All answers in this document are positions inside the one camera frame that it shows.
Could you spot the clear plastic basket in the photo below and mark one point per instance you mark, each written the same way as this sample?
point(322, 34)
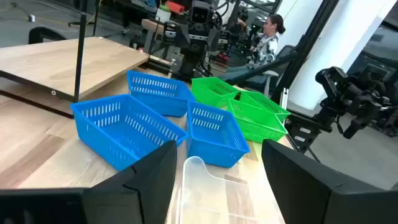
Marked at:
point(202, 193)

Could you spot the black shelf post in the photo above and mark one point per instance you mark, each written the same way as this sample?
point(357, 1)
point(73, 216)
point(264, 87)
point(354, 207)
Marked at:
point(96, 12)
point(80, 56)

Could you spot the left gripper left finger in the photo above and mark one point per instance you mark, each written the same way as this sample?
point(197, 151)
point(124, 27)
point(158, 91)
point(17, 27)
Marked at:
point(124, 199)

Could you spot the black office chair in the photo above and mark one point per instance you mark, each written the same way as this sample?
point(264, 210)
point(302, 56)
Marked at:
point(285, 51)

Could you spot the red object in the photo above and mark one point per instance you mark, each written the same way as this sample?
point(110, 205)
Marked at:
point(175, 7)

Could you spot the blue plastic slotted basket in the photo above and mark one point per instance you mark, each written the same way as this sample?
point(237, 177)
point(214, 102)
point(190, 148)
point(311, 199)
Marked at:
point(161, 102)
point(214, 149)
point(102, 137)

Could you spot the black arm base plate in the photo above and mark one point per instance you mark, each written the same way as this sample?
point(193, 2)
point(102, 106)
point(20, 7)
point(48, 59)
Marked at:
point(306, 130)

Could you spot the small white object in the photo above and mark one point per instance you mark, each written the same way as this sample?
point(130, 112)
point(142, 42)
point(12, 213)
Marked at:
point(31, 18)

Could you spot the wooden shelf board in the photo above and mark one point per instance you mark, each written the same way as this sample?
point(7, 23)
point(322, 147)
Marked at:
point(46, 62)

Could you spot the white sign card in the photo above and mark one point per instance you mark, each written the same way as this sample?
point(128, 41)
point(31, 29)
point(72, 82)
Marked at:
point(163, 15)

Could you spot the green plastic mesh basket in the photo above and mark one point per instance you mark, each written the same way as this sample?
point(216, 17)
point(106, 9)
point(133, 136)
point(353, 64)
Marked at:
point(205, 96)
point(255, 130)
point(267, 104)

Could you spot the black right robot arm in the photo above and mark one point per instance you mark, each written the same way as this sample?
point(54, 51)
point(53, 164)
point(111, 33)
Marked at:
point(332, 84)

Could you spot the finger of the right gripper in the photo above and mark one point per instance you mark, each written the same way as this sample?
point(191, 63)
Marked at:
point(353, 129)

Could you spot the background wooden table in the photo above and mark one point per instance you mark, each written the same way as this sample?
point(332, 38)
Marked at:
point(149, 25)

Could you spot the black background robot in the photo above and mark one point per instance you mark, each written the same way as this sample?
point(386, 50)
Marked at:
point(199, 34)

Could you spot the person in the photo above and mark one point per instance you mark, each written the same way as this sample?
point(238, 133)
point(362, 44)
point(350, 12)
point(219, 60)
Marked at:
point(264, 53)

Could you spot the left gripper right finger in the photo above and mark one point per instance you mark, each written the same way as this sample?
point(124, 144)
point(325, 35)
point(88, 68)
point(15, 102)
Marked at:
point(311, 199)

